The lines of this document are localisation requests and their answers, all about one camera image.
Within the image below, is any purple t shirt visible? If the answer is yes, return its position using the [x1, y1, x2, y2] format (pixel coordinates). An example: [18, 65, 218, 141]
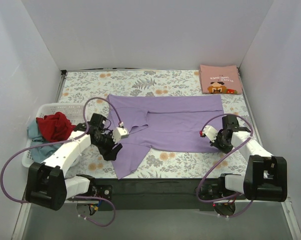
[107, 94, 224, 179]

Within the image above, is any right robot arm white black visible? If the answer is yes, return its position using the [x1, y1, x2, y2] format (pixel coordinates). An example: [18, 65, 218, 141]
[195, 113, 288, 203]

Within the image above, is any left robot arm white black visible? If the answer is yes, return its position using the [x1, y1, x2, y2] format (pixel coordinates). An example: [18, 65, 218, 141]
[25, 113, 129, 211]

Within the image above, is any white plastic laundry basket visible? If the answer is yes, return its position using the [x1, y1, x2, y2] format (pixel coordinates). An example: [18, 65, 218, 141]
[22, 103, 91, 172]

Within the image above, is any red t shirt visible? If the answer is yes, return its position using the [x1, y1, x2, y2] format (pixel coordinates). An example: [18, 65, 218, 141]
[36, 112, 76, 143]

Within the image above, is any floral tablecloth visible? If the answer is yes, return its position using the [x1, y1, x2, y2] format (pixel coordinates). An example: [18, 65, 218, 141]
[37, 69, 269, 180]

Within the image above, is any folded pink printed t shirt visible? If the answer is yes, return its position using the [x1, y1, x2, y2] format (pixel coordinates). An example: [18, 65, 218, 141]
[199, 64, 243, 95]

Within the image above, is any blue t shirt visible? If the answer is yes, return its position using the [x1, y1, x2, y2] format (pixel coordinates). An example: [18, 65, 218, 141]
[27, 120, 62, 163]

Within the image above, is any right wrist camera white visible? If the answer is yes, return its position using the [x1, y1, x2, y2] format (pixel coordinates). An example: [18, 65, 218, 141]
[199, 125, 219, 143]

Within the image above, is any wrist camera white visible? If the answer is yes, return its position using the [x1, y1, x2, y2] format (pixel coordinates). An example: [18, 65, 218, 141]
[112, 127, 129, 144]
[199, 125, 219, 143]

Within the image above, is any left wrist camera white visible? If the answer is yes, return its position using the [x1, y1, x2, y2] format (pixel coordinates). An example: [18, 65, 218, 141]
[112, 127, 129, 144]

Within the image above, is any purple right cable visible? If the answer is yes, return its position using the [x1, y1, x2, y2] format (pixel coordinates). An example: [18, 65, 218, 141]
[196, 114, 254, 219]

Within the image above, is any purple cable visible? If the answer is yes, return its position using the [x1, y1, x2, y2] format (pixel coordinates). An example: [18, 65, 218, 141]
[0, 97, 125, 228]
[196, 114, 254, 219]

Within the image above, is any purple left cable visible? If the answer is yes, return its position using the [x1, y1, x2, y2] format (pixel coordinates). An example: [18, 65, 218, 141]
[0, 97, 125, 228]

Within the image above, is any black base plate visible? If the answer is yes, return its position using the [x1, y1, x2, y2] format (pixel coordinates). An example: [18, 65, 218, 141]
[93, 178, 214, 211]

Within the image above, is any aluminium frame rail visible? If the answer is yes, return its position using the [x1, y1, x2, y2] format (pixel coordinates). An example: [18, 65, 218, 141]
[13, 197, 301, 240]

